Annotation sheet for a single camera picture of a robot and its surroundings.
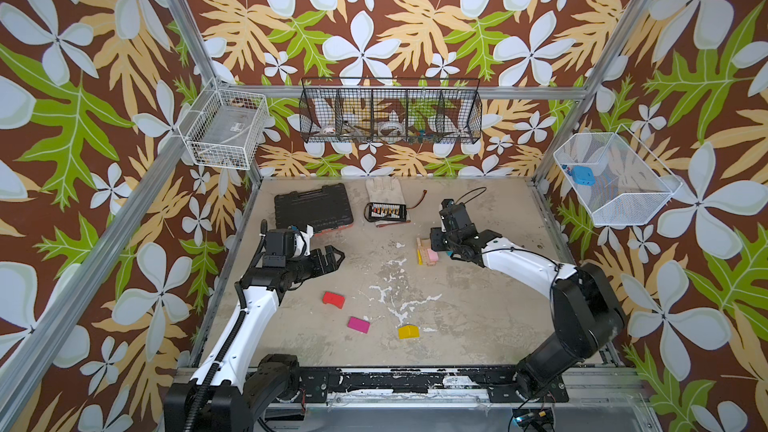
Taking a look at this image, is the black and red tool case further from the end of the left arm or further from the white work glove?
the end of the left arm

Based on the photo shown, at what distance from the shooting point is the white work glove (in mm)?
1140

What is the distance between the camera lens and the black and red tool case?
1.03 m
